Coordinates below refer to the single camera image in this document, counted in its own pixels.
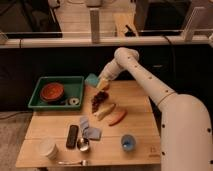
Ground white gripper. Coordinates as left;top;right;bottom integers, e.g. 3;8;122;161
96;60;122;90

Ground teal green sponge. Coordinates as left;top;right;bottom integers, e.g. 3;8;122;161
85;73;99;87

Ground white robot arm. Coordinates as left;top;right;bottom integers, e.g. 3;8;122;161
99;47;213;171

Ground red bowl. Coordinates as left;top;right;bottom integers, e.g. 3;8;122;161
40;82;64;102

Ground blue small bowl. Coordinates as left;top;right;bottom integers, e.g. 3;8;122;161
121;134;136;152

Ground dark grape bunch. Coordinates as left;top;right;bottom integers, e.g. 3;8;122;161
91;91;109;113

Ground yellow banana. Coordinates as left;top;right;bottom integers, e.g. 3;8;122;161
94;103;116;121

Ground green plastic tray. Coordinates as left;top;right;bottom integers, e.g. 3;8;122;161
28;76;84;111

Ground orange carrot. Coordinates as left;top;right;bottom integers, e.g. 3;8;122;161
109;110;127;126

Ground white tape roll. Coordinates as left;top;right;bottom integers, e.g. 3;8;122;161
68;97;80;106

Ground blue crumpled cloth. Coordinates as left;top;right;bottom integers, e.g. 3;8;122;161
80;116;102;141

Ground metal measuring cup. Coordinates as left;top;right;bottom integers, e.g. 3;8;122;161
77;138;90;152

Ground black remote control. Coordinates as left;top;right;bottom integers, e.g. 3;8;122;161
66;125;79;149

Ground silver fork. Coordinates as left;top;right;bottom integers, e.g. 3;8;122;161
58;160;88;166

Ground white stacked cups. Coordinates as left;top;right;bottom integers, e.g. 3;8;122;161
38;138;58;160

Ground grey vertical post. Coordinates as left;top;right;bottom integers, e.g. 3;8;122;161
90;8;100;43

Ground white horizontal rail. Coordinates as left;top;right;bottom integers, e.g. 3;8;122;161
0;35;211;49

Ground grey slanted post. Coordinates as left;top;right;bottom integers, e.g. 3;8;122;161
181;7;205;42

